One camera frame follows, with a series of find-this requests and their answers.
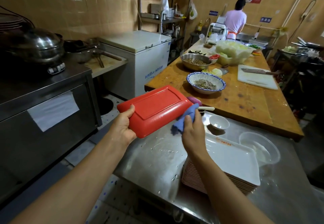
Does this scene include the person's right hand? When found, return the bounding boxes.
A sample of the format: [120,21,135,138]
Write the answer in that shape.
[181,110,210,156]

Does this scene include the person's left hand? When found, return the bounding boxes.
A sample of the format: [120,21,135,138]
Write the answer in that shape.
[108,105,137,148]

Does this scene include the blue cleaning cloth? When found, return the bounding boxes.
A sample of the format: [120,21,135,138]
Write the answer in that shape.
[171,103,200,136]

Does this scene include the red rectangular plate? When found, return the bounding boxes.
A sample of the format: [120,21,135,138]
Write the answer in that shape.
[117,85,194,139]

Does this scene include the person's right forearm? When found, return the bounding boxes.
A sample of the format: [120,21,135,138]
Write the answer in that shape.
[187,148,275,224]

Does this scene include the person's left forearm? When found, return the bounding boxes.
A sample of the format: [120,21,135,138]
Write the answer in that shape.
[10,130,128,224]

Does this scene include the small white bowl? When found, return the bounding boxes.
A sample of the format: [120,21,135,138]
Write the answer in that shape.
[209,115,230,131]

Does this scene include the blue rimmed bowl with food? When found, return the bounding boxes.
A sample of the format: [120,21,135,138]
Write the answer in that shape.
[186,72,226,95]

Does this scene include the white chest freezer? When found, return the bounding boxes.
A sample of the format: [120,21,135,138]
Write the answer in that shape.
[98,30,173,101]

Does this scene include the stack of white rectangular plates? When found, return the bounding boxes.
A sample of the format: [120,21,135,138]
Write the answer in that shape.
[181,132,261,195]

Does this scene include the cabbage piece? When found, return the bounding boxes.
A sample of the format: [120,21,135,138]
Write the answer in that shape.
[202,68,223,78]

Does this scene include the metal bowl with food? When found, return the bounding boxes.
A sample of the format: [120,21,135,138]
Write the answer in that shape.
[180,53,213,71]

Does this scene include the wooden work table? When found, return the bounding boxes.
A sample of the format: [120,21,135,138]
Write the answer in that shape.
[144,39,305,142]

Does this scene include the white paper sheet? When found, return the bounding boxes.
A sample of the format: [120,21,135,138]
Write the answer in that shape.
[27,91,80,133]

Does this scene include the clear plastic bowl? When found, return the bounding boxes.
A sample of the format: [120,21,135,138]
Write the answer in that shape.
[239,131,281,167]

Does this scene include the white cutting board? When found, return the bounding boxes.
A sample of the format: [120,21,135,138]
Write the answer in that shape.
[237,64,279,90]

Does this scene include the cleaver knife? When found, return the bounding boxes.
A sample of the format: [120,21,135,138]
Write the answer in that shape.
[241,68,278,76]

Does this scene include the clear tub of chopped cabbage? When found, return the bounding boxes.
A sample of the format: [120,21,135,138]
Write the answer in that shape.
[215,40,254,66]

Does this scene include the stainless steel cabinet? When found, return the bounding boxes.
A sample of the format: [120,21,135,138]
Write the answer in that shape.
[0,61,103,208]

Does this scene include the white noodle machine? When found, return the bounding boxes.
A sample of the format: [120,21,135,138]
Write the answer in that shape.
[206,16,227,44]

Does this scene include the metal shelf rack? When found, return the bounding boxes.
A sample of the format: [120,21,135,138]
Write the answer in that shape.
[138,0,193,64]

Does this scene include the tray of green vegetables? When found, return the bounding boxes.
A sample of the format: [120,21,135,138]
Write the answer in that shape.
[245,43,266,53]

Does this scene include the hanging plastic bag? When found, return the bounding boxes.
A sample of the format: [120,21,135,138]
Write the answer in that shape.
[189,2,198,20]

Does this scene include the black metal rack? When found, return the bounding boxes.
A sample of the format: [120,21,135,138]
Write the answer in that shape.
[271,49,324,117]

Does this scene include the large steel pot with lid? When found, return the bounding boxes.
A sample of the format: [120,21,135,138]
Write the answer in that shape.
[0,28,65,66]

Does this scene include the stack of metal plates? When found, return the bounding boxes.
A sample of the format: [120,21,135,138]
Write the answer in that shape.
[0,13,26,33]

